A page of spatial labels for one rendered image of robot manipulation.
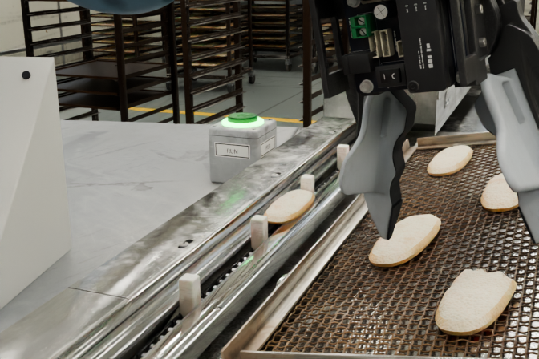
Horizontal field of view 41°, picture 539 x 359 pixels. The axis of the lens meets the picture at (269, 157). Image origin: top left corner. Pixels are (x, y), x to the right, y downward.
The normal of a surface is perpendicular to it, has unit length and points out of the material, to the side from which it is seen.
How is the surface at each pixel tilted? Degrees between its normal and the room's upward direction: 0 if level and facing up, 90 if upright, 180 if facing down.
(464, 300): 21
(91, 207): 0
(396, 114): 91
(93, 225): 0
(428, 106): 90
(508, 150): 64
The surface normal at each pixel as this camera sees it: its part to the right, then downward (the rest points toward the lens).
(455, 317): -0.38, -0.83
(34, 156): 0.98, 0.04
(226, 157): -0.37, 0.26
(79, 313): -0.01, -0.96
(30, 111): -0.15, -0.44
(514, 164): 0.76, -0.31
